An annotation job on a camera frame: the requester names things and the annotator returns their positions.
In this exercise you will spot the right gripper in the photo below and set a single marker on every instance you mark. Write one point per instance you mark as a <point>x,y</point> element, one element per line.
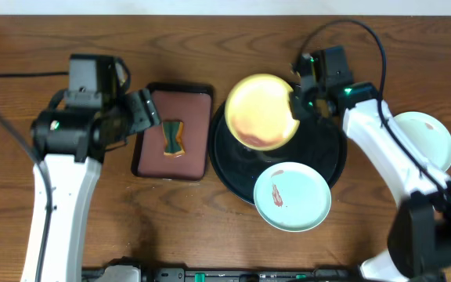
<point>299,111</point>

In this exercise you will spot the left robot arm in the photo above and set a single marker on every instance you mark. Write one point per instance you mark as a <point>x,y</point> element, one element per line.
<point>96,113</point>

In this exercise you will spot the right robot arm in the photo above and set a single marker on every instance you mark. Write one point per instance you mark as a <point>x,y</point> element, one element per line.
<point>419,241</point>

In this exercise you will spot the green and yellow sponge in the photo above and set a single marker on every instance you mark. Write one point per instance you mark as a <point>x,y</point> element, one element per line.
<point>172,131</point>

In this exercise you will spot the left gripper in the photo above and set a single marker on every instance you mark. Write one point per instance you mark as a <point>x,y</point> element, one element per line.
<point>141,111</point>

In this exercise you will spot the yellow plate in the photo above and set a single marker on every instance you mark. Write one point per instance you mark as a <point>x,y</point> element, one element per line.
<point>258,113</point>

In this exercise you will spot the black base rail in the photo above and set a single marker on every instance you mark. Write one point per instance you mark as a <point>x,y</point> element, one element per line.
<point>181,273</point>

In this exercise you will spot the black rectangular tray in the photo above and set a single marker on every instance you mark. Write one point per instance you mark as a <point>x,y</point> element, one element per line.
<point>190,104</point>

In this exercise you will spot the black round tray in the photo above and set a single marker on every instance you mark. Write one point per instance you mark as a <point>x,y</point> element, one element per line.
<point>318,143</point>

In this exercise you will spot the light blue plate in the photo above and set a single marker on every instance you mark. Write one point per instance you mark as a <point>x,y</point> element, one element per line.
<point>429,135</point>
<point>292,197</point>

